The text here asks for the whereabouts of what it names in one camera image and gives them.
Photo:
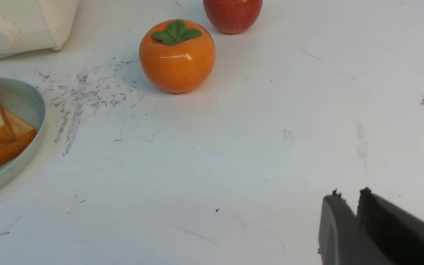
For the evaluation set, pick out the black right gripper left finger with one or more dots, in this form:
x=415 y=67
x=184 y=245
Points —
x=340 y=238

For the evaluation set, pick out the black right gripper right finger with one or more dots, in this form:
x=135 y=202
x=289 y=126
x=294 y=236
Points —
x=397 y=234

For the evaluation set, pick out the orange toy persimmon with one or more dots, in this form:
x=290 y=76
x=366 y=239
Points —
x=177 y=55

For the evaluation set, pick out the red toy apple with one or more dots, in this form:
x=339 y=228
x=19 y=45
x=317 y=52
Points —
x=232 y=17

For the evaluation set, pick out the light green round plate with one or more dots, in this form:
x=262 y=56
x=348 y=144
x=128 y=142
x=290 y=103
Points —
x=23 y=111

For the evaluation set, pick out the white toaster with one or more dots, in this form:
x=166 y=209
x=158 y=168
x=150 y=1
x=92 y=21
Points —
x=27 y=25

